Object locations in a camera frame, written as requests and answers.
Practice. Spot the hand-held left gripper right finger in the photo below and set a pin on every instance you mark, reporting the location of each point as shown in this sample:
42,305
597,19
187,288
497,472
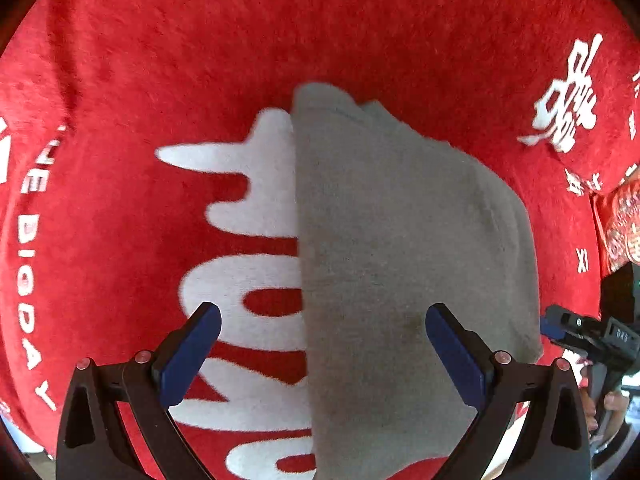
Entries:
452,352

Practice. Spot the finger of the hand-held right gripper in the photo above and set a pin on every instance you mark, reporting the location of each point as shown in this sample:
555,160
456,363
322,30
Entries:
567,330

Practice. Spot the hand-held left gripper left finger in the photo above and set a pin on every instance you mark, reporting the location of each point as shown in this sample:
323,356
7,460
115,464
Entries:
190,352

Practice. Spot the grey knit sweater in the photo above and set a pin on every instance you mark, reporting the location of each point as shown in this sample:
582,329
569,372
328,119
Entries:
400,240

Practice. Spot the person's right hand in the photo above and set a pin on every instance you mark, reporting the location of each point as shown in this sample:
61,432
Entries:
612,402

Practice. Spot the red printed blanket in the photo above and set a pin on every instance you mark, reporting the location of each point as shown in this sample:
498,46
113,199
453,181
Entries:
165,85

